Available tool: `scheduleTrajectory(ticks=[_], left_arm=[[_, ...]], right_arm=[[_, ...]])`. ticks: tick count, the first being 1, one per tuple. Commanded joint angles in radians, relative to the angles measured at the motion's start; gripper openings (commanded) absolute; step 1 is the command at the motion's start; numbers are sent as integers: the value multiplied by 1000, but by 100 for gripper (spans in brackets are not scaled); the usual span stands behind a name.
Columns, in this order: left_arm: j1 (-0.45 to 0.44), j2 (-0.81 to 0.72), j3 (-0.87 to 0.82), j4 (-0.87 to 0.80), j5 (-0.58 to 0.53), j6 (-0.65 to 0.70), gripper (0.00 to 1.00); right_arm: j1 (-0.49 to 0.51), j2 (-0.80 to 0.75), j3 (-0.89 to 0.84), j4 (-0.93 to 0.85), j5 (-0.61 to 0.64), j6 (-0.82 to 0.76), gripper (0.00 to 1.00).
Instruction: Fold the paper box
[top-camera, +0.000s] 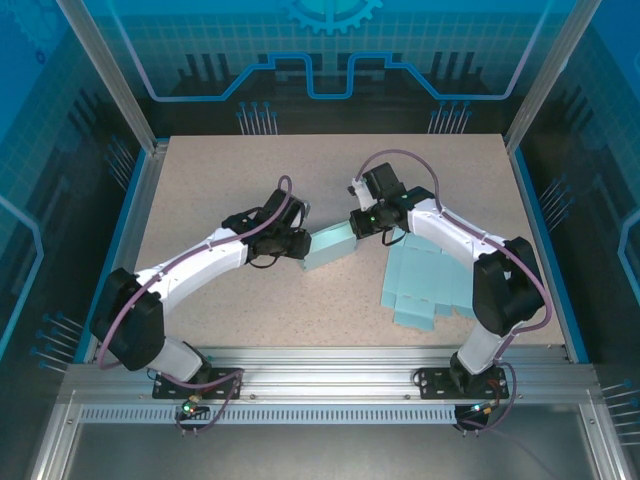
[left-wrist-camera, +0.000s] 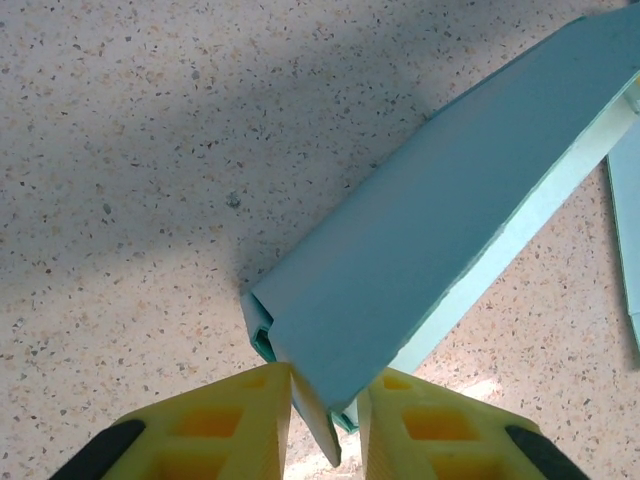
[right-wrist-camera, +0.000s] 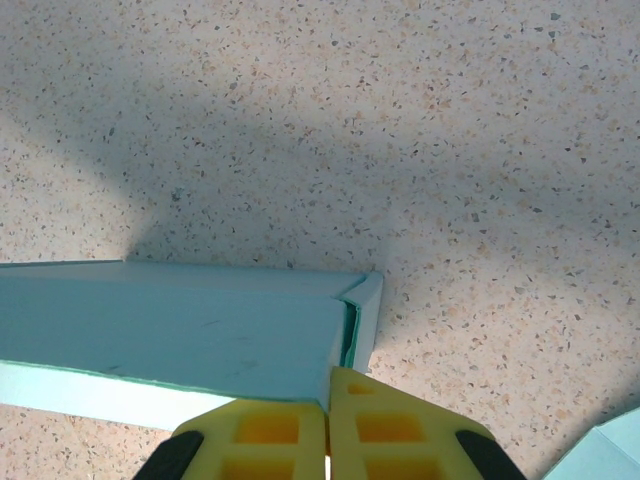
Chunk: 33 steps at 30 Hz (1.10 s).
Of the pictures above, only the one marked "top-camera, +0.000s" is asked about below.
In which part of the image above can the teal paper box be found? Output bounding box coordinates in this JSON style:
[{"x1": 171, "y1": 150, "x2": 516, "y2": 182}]
[
  {"x1": 380, "y1": 233, "x2": 479, "y2": 334},
  {"x1": 301, "y1": 222, "x2": 357, "y2": 273}
]

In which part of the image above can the aluminium mounting beam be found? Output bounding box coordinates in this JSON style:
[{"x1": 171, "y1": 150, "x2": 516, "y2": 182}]
[{"x1": 64, "y1": 344, "x2": 599, "y2": 406}]

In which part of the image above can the small board with green light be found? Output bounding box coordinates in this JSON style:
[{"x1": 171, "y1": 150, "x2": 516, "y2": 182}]
[
  {"x1": 457, "y1": 399, "x2": 501, "y2": 421},
  {"x1": 178, "y1": 394, "x2": 210, "y2": 417}
]

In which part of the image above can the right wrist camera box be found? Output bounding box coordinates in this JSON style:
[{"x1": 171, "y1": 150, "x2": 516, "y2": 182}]
[{"x1": 346, "y1": 175, "x2": 375, "y2": 214}]

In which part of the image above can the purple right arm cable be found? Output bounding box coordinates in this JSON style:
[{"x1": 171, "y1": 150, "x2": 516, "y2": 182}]
[{"x1": 355, "y1": 148, "x2": 554, "y2": 436}]

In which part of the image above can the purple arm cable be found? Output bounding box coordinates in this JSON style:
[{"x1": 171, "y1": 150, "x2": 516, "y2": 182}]
[
  {"x1": 95, "y1": 174, "x2": 246, "y2": 436},
  {"x1": 355, "y1": 148, "x2": 554, "y2": 436}
]

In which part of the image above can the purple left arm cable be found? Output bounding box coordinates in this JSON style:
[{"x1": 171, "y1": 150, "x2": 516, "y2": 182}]
[{"x1": 95, "y1": 174, "x2": 246, "y2": 436}]

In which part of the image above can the blue edged side rail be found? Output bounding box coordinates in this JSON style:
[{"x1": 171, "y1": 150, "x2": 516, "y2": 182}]
[
  {"x1": 509, "y1": 147, "x2": 590, "y2": 365},
  {"x1": 82, "y1": 142, "x2": 169, "y2": 361}
]

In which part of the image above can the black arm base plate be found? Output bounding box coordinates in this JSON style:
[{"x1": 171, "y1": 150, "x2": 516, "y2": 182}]
[
  {"x1": 152, "y1": 367, "x2": 246, "y2": 401},
  {"x1": 417, "y1": 367, "x2": 506, "y2": 401}
]

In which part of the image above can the slotted grey cable duct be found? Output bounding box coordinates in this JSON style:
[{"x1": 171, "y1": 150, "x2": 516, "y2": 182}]
[{"x1": 79, "y1": 405, "x2": 460, "y2": 426}]

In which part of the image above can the aluminium frame post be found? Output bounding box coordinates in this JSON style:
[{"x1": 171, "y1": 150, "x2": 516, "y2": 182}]
[
  {"x1": 503, "y1": 0, "x2": 602, "y2": 154},
  {"x1": 54, "y1": 0, "x2": 170, "y2": 156}
]

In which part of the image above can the aluminium lower frame rail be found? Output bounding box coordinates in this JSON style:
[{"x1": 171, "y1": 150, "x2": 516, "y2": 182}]
[
  {"x1": 27, "y1": 389, "x2": 84, "y2": 480},
  {"x1": 577, "y1": 389, "x2": 631, "y2": 480}
]

